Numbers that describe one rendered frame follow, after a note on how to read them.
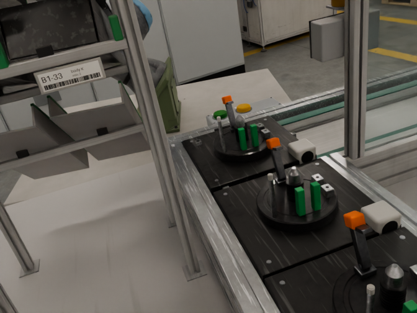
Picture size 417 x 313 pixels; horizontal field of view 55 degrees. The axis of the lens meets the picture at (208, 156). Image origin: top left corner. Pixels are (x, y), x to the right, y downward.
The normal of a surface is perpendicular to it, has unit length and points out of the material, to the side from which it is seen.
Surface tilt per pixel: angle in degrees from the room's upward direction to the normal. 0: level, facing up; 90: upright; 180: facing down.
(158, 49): 90
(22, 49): 65
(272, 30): 90
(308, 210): 0
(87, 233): 0
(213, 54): 90
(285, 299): 0
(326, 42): 90
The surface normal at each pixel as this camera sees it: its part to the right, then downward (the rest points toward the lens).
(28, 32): 0.04, 0.07
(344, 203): -0.17, -0.85
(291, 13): 0.42, 0.40
